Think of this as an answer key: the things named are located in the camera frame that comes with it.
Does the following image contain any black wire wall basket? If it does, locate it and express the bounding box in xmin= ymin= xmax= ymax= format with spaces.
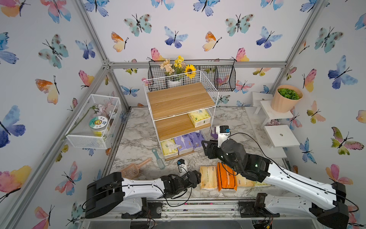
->
xmin=148 ymin=59 xmax=236 ymax=92

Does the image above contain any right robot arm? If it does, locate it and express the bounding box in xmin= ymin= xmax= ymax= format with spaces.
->
xmin=202 ymin=139 xmax=349 ymax=229

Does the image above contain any teal small brush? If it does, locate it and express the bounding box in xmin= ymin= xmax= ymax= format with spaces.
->
xmin=152 ymin=148 xmax=165 ymax=170

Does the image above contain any white stepped stand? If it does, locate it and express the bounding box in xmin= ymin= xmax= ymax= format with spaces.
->
xmin=246 ymin=92 xmax=300 ymax=158

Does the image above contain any purple and pink garden fork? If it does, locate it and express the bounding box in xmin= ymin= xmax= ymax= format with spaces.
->
xmin=210 ymin=127 xmax=218 ymax=140

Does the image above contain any artificial flower bouquet in pot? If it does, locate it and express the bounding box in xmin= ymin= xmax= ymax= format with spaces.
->
xmin=160 ymin=56 xmax=197 ymax=88

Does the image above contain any green-white tissue pack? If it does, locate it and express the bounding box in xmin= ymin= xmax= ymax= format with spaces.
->
xmin=188 ymin=109 xmax=211 ymax=128

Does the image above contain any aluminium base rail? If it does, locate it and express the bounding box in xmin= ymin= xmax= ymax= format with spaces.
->
xmin=79 ymin=198 xmax=322 ymax=229

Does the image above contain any yellow-green tissue pack top shelf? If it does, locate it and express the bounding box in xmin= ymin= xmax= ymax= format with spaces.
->
xmin=253 ymin=181 xmax=271 ymax=187

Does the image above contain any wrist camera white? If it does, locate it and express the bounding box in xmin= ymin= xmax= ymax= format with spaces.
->
xmin=177 ymin=159 xmax=188 ymax=176
xmin=215 ymin=126 xmax=231 ymax=148

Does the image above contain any white wire three-tier shelf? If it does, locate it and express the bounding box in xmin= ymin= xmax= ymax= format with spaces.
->
xmin=143 ymin=70 xmax=219 ymax=147

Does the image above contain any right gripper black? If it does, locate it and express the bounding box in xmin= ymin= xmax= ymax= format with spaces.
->
xmin=201 ymin=139 xmax=240 ymax=176

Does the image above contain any pink plastic scoop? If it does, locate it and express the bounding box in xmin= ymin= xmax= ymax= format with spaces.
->
xmin=121 ymin=158 xmax=152 ymax=179

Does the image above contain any orange-yellow tissue pack top shelf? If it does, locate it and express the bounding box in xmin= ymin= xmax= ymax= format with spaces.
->
xmin=235 ymin=174 xmax=254 ymax=188

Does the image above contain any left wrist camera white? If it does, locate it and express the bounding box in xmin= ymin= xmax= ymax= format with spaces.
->
xmin=177 ymin=159 xmax=188 ymax=176

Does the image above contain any purple tissue pack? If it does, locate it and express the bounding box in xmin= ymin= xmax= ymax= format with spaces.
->
xmin=188 ymin=131 xmax=205 ymax=152
xmin=174 ymin=135 xmax=193 ymax=155

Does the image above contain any bright orange tissue pack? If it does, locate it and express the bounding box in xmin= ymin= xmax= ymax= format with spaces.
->
xmin=217 ymin=162 xmax=237 ymax=192

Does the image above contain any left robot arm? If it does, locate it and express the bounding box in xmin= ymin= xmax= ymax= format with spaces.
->
xmin=83 ymin=170 xmax=202 ymax=219

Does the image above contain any artificial pink rose stem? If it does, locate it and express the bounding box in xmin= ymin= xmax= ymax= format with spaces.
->
xmin=62 ymin=104 xmax=118 ymax=140

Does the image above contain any white wire wall basket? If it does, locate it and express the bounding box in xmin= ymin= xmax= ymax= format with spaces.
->
xmin=65 ymin=94 xmax=122 ymax=149

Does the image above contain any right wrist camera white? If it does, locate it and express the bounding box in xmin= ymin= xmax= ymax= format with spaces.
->
xmin=215 ymin=126 xmax=231 ymax=148

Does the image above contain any pale orange tissue pack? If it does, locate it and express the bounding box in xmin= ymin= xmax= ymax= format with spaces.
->
xmin=200 ymin=166 xmax=218 ymax=190

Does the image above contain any round green-lidded jar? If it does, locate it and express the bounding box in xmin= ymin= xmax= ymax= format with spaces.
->
xmin=89 ymin=116 xmax=110 ymax=137

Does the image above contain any pink pot with green plant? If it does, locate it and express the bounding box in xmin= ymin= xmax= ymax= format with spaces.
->
xmin=271 ymin=85 xmax=303 ymax=113

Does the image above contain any yellow tissue pack bottom shelf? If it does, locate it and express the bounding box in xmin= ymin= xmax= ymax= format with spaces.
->
xmin=161 ymin=139 xmax=179 ymax=160

